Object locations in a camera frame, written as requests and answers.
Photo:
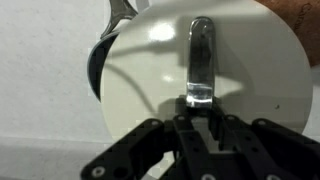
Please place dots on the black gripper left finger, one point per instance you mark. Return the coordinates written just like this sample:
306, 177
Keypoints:
133, 146

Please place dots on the white round plate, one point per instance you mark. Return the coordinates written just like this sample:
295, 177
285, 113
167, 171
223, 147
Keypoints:
150, 83

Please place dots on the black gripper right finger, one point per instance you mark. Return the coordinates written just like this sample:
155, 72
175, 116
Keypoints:
266, 146

